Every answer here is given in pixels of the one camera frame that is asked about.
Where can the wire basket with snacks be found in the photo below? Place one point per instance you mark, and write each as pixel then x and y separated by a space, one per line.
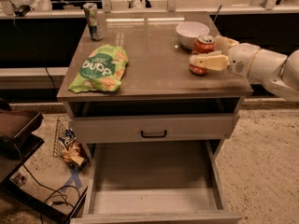
pixel 66 146

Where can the dark side cart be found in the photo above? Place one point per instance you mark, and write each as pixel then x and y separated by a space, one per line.
pixel 17 145

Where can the orange coke can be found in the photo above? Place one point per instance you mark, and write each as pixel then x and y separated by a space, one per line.
pixel 203 44

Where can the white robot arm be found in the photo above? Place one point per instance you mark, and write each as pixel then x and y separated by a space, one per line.
pixel 276 72

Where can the green chip bag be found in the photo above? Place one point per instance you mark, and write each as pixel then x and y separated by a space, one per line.
pixel 101 71

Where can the black drawer handle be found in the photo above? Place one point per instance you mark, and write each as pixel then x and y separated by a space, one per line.
pixel 154 135

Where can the redbull can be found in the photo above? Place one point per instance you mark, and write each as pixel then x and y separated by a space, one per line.
pixel 91 12

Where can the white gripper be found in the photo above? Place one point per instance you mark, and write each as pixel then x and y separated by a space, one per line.
pixel 242 58

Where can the grey cabinet with drawers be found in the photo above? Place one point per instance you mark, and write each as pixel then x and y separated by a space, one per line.
pixel 158 92

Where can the white bowl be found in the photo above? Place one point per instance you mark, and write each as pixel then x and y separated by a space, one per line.
pixel 188 32

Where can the open bottom drawer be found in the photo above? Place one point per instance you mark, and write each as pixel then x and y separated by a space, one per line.
pixel 155 183

